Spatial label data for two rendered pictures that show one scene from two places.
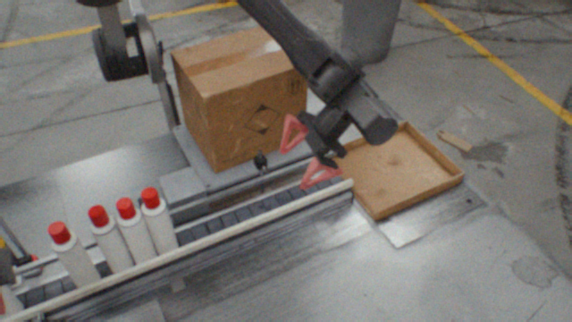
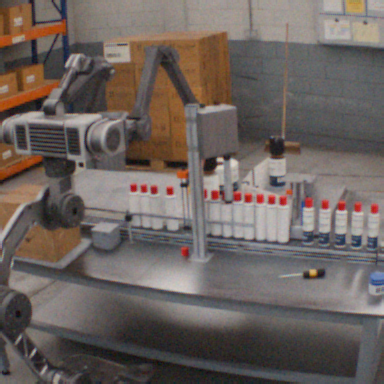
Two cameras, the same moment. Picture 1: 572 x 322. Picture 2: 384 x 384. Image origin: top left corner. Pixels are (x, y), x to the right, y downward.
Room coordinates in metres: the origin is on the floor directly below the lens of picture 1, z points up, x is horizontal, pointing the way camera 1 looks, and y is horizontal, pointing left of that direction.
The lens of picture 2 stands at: (2.14, 2.69, 2.05)
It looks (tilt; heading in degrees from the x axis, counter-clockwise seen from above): 19 degrees down; 232
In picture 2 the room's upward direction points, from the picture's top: 4 degrees counter-clockwise
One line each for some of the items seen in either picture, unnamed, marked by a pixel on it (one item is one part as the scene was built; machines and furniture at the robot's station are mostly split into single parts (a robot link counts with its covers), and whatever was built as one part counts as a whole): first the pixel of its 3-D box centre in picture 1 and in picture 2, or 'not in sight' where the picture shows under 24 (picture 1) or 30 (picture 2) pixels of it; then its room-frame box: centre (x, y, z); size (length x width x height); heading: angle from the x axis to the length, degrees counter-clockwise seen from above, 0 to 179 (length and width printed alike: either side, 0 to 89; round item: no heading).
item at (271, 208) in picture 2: not in sight; (272, 218); (0.29, 0.86, 0.98); 0.05 x 0.05 x 0.20
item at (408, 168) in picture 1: (392, 165); not in sight; (0.90, -0.30, 0.85); 0.30 x 0.26 x 0.04; 118
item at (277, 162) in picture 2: not in sight; (277, 163); (-0.17, 0.45, 1.04); 0.09 x 0.09 x 0.29
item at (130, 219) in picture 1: (136, 233); (145, 205); (0.57, 0.33, 0.98); 0.05 x 0.05 x 0.20
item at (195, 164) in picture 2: not in sight; (196, 183); (0.55, 0.69, 1.16); 0.04 x 0.04 x 0.67; 28
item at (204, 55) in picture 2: not in sight; (169, 97); (-1.89, -2.75, 0.70); 1.20 x 0.82 x 1.39; 117
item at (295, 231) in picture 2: not in sight; (299, 206); (0.16, 0.91, 1.01); 0.14 x 0.13 x 0.26; 118
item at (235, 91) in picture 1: (241, 97); (39, 221); (1.05, 0.13, 0.99); 0.30 x 0.24 x 0.27; 120
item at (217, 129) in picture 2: not in sight; (213, 130); (0.47, 0.71, 1.38); 0.17 x 0.10 x 0.19; 173
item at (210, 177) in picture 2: not in sight; (209, 180); (0.23, 0.38, 1.03); 0.09 x 0.09 x 0.30
